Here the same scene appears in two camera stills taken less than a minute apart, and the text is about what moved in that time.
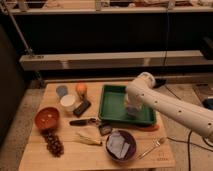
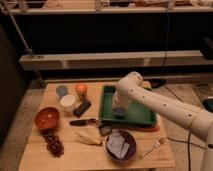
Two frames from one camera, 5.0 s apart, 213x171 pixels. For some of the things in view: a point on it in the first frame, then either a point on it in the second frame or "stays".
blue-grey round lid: (62, 91) stays
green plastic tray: (113, 108) stays
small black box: (105, 129) stays
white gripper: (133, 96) -> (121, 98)
